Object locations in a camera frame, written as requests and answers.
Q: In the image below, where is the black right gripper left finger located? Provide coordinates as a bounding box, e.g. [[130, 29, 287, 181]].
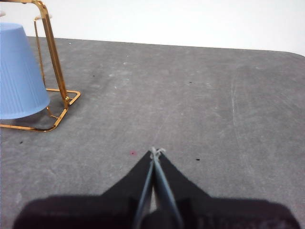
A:
[[13, 151, 154, 229]]

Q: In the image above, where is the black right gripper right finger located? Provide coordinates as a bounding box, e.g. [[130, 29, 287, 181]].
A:
[[154, 152, 300, 229]]

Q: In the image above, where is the blue ribbed plastic cup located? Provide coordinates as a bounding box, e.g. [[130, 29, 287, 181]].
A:
[[0, 22, 51, 120]]

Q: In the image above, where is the gold wire cup rack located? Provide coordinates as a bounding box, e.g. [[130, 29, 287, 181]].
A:
[[0, 0, 81, 133]]

